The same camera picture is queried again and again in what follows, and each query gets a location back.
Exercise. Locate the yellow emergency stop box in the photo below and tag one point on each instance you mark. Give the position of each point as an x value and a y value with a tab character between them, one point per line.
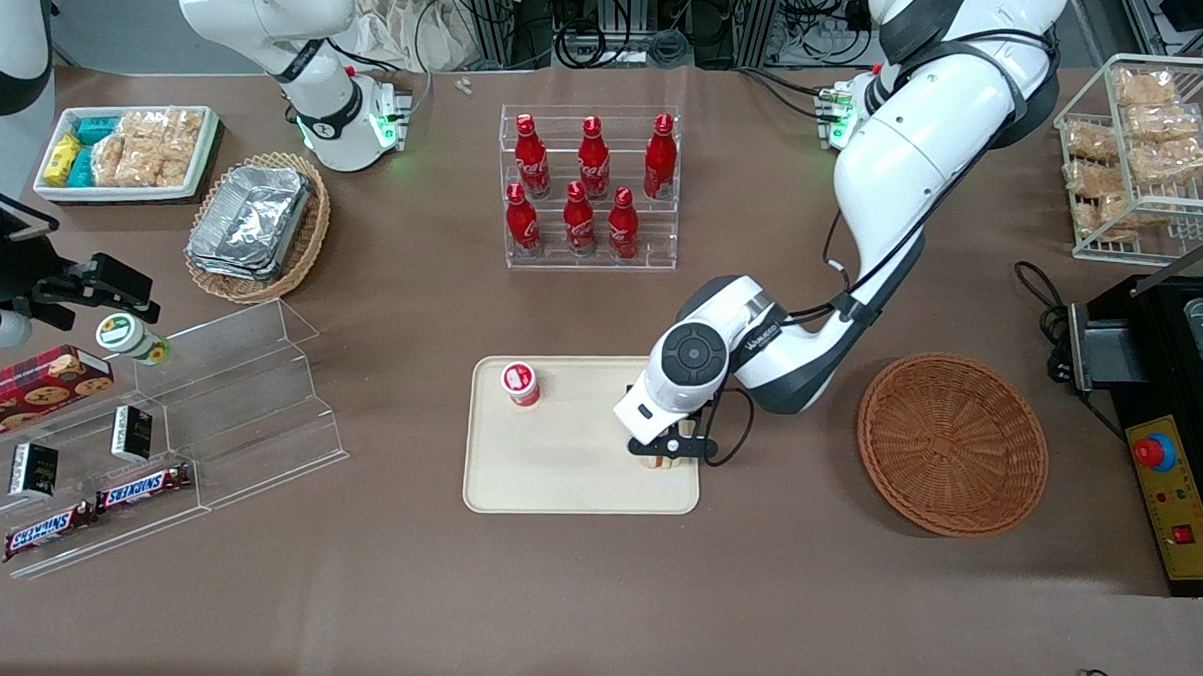
1186	519

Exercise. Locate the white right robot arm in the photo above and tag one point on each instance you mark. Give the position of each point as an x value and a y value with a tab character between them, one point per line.
315	88

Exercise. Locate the clear acrylic bottle rack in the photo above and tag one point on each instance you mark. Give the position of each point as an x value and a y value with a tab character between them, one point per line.
655	250

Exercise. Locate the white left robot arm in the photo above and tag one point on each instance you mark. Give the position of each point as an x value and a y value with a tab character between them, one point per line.
908	159

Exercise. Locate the beige plastic serving tray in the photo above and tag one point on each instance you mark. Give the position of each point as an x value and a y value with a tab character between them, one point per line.
557	457

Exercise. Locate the black table appliance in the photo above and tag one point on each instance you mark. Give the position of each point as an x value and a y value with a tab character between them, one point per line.
1166	348

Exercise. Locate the triangular sandwich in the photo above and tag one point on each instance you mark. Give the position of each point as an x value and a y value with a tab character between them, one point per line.
663	466

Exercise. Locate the grey metal plate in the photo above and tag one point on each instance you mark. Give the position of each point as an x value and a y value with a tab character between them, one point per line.
1111	351

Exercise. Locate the small black box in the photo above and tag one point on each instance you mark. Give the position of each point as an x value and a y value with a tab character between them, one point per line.
33	470
132	434

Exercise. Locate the snickers chocolate bar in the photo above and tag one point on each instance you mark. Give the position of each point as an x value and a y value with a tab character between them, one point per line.
46	532
144	488

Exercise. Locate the red cola bottle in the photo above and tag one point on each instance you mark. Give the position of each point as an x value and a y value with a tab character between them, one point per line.
594	160
532	160
579	222
622	227
521	223
660	160

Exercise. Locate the teal snack pack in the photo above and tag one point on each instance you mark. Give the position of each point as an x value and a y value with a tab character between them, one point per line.
96	128
82	168

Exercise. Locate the red emergency stop button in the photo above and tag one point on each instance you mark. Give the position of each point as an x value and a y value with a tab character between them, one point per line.
1155	452

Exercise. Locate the clear rice cracker bag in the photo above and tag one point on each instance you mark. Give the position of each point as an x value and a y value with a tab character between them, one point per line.
109	161
184	128
144	125
152	165

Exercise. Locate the white rectangular snack bin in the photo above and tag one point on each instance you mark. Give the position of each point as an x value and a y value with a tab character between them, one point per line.
116	194

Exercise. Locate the beige cloth bag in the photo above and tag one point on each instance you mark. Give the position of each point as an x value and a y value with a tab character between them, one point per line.
402	26

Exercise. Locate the clear acrylic stepped shelf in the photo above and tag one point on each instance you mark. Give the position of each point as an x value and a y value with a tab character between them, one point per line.
259	416

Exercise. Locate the red plaid cookie box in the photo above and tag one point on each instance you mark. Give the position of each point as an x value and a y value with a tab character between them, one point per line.
29	393

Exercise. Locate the green lidded white cup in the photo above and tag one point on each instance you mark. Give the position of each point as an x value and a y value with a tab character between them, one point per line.
126	335

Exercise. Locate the clear cracker snack bag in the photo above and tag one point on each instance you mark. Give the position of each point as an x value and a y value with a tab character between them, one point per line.
1161	122
1145	89
1091	142
1111	214
1171	163
1089	178

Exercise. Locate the aluminium frame profile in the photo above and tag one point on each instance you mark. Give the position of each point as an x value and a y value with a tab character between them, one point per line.
758	23
488	19

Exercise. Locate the yellow snack pack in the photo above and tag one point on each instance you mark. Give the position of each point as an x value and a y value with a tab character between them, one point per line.
62	157

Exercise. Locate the light oval wicker basket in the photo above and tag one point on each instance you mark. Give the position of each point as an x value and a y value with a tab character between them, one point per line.
304	248

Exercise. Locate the aluminium foil container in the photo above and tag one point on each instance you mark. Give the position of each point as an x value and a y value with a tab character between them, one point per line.
234	270
256	211

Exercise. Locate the brown round wicker basket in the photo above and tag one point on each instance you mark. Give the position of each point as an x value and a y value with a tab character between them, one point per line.
948	445

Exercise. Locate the red cup with white lid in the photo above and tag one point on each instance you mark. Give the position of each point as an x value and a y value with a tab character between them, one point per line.
521	383

